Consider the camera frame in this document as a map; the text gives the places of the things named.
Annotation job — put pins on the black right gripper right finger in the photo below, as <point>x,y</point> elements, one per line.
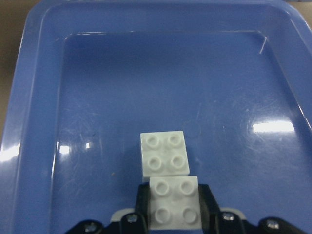
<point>216,220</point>

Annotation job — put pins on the white building block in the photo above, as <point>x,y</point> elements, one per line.
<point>174,203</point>
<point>163,154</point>

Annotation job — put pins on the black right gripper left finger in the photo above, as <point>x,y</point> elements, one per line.
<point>125,221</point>

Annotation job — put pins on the blue plastic tray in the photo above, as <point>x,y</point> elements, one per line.
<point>92,75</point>

